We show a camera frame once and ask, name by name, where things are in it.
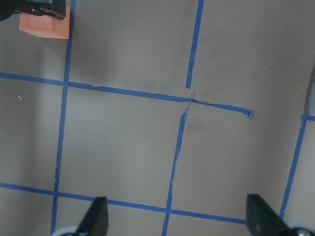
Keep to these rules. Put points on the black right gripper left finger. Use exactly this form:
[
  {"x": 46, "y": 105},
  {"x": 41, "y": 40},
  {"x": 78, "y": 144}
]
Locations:
[{"x": 95, "y": 222}]

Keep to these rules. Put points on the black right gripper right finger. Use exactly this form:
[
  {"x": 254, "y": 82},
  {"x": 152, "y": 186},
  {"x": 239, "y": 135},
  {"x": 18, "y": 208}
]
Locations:
[{"x": 261, "y": 220}]

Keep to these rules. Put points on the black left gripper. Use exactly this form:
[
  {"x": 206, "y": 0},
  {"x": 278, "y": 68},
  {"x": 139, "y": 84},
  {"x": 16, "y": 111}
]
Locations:
[{"x": 52, "y": 8}]

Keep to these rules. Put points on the orange foam block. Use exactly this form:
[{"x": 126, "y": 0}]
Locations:
[{"x": 45, "y": 26}]

